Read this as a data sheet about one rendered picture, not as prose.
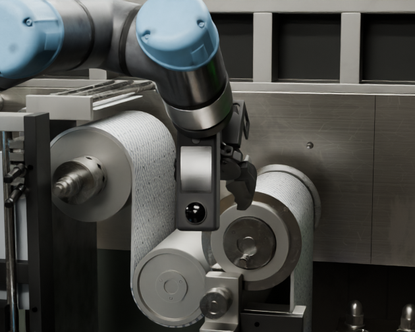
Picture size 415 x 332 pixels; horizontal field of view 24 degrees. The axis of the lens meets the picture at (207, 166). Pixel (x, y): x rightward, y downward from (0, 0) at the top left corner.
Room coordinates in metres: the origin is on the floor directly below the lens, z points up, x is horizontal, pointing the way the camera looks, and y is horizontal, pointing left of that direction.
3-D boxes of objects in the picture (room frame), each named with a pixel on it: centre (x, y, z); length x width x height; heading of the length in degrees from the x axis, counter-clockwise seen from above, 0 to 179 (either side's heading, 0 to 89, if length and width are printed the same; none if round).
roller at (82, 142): (1.54, 0.15, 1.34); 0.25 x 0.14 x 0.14; 167
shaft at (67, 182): (1.33, 0.20, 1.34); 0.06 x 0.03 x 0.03; 167
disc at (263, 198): (1.35, -0.06, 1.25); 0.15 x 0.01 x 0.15; 77
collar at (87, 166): (1.38, 0.19, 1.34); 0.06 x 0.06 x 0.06; 77
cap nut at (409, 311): (1.61, -0.35, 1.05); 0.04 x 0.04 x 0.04
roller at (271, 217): (1.47, -0.09, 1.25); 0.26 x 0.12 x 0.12; 167
